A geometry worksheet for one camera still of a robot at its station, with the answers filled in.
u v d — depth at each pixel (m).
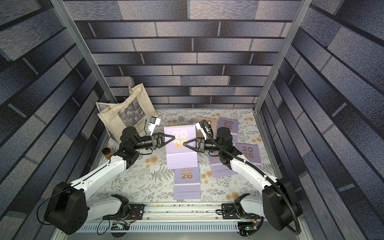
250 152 0.94
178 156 0.70
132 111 0.95
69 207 0.40
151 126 0.66
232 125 1.10
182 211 0.76
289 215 0.40
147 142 0.65
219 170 0.88
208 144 0.66
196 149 0.66
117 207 0.62
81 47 0.83
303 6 0.70
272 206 0.39
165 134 0.68
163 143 0.67
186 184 0.82
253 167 0.50
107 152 0.85
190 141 0.68
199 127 0.67
